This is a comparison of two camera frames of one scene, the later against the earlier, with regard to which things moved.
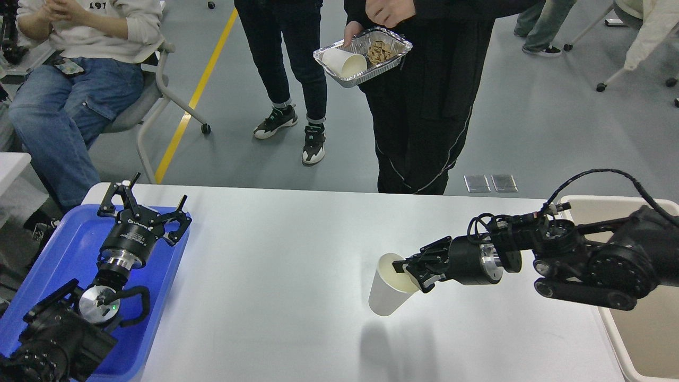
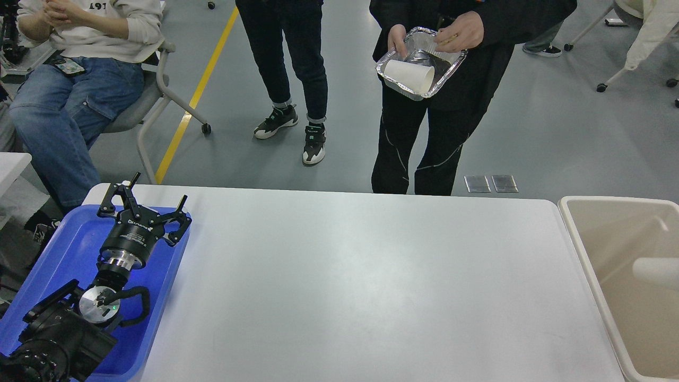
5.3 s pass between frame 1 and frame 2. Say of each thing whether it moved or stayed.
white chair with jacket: stayed
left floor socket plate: stayed
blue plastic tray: stayed
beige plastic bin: stayed
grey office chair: stayed
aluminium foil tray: moved
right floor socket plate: stayed
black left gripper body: stayed
